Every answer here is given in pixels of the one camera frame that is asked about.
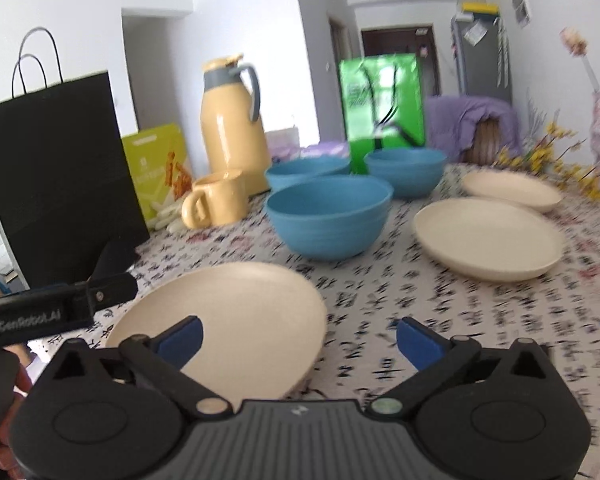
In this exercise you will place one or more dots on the blue bowl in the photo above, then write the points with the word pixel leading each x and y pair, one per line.
pixel 405 175
pixel 300 172
pixel 330 230

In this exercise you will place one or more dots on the wooden chair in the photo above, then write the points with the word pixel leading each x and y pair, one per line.
pixel 487 140

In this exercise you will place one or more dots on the black paper bag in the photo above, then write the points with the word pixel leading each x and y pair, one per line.
pixel 55 170

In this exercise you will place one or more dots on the dark brown door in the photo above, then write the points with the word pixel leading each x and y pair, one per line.
pixel 380 42

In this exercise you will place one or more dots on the dried pink roses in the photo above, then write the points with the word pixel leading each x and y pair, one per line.
pixel 572 40

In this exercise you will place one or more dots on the grey fridge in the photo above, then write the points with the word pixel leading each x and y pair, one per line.
pixel 480 65

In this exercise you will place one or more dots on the yellow flower branch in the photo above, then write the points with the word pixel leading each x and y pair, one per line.
pixel 545 155

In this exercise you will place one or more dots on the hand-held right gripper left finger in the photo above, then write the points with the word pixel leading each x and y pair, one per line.
pixel 184 341

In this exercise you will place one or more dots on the yellow thermos jug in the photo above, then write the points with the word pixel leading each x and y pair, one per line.
pixel 235 130

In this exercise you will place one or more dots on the person's left hand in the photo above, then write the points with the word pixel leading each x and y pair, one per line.
pixel 27 370

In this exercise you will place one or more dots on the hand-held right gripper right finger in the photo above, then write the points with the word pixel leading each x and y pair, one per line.
pixel 420 342

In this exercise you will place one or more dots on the purple cloth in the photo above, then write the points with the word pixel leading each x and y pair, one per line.
pixel 455 120

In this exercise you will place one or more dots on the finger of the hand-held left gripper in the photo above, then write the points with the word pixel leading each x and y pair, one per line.
pixel 115 280

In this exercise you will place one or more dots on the yellow mug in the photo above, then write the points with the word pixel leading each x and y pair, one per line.
pixel 225 200

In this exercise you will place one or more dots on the yellow-green snack bag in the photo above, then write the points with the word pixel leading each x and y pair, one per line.
pixel 150 170

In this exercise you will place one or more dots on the yellow box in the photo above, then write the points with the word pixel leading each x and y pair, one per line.
pixel 480 8

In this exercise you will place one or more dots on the green paper bag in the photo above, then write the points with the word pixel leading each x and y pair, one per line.
pixel 360 120

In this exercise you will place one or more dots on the purple packet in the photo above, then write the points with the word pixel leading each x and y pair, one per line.
pixel 325 150

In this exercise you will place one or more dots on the large beige plate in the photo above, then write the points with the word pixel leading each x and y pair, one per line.
pixel 240 300

